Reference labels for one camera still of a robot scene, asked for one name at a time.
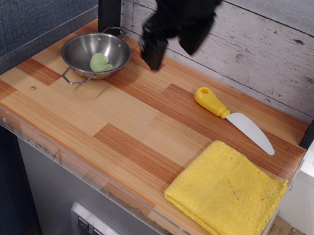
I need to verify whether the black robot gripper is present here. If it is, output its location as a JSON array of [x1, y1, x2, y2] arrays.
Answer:
[[141, 0, 221, 71]]

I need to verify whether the light green toy broccoli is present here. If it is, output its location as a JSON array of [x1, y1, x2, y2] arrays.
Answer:
[[89, 52, 113, 73]]

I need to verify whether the small steel bowl with handles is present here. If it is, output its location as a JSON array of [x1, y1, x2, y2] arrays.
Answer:
[[61, 27, 132, 85]]

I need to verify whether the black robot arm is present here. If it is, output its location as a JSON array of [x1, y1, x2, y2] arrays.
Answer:
[[140, 0, 222, 71]]

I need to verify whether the yellow folded cloth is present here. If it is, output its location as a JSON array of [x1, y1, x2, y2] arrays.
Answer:
[[164, 141, 288, 235]]

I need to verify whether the grey toy fridge cabinet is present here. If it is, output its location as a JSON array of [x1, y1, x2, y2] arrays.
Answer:
[[1, 137, 259, 235]]

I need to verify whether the clear acrylic table guard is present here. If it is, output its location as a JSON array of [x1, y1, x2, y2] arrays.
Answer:
[[0, 10, 307, 235]]

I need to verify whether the yellow handled white toy knife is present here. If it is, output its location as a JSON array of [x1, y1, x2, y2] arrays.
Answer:
[[194, 87, 275, 156]]

